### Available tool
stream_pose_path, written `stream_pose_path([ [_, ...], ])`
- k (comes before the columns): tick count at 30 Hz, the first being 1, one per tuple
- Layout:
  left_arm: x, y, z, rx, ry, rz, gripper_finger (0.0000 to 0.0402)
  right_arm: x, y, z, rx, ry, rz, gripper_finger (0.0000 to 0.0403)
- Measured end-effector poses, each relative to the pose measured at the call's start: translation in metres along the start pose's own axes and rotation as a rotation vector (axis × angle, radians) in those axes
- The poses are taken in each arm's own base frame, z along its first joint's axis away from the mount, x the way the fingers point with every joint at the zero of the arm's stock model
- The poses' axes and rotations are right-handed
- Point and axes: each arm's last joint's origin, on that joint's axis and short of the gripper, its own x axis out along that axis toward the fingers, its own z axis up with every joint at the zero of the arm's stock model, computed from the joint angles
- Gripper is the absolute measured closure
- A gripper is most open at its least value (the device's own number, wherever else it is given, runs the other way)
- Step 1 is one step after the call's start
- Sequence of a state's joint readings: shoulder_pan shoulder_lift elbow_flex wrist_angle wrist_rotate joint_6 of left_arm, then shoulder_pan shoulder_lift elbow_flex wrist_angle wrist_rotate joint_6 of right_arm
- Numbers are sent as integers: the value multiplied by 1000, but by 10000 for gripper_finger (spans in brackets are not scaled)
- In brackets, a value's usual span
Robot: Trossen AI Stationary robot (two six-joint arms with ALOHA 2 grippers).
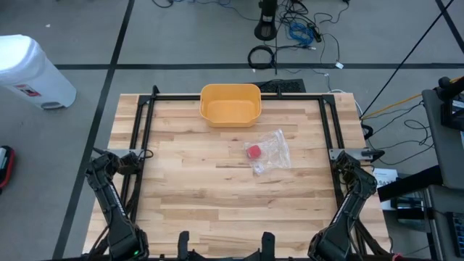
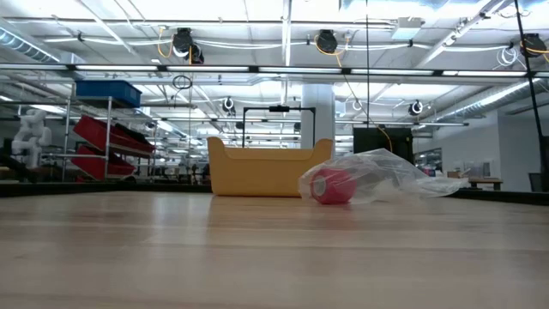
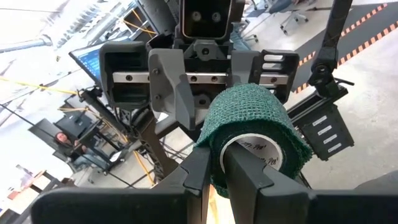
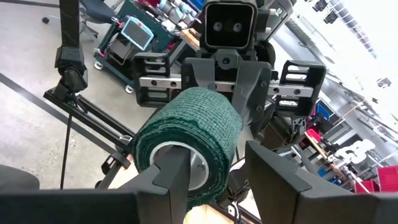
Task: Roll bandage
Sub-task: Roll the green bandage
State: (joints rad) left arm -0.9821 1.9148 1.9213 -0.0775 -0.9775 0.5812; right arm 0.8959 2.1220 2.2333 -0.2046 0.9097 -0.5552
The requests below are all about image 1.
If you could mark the yellow plastic basin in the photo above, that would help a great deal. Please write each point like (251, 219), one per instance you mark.
(230, 112)

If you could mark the black diagonal strut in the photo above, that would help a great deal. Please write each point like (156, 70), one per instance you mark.
(407, 57)

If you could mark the white trash bin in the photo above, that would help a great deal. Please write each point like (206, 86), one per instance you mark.
(32, 72)

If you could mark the black aluminium table frame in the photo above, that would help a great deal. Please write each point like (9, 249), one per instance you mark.
(170, 97)

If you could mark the black desk device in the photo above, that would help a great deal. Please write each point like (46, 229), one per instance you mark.
(453, 108)

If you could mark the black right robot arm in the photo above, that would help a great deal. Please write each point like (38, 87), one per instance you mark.
(344, 217)

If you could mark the black floor stand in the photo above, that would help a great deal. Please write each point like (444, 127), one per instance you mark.
(265, 30)

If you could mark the grey desk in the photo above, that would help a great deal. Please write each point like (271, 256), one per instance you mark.
(440, 145)

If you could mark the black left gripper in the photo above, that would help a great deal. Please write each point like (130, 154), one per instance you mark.
(183, 246)

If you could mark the clear plastic bag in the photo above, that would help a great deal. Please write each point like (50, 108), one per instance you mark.
(275, 152)

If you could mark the white paper sheet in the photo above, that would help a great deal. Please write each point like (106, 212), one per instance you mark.
(384, 177)

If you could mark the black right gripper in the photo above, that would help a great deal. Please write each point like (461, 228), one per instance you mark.
(268, 248)

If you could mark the red elastic bandage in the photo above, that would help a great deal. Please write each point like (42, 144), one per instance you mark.
(253, 151)

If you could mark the red and black object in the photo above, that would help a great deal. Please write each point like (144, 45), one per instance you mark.
(9, 166)

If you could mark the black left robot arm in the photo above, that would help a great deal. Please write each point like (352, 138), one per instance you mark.
(116, 210)

